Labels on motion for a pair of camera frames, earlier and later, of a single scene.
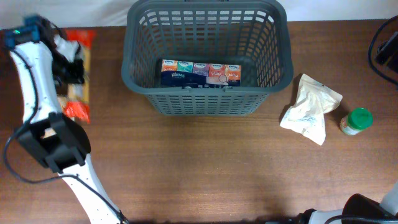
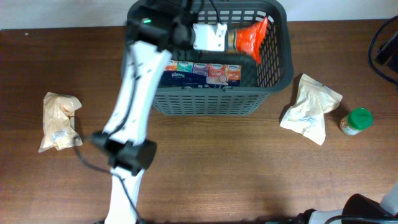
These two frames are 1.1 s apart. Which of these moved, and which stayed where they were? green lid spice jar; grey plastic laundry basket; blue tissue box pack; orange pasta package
Moved: orange pasta package
Stayed: green lid spice jar; grey plastic laundry basket; blue tissue box pack
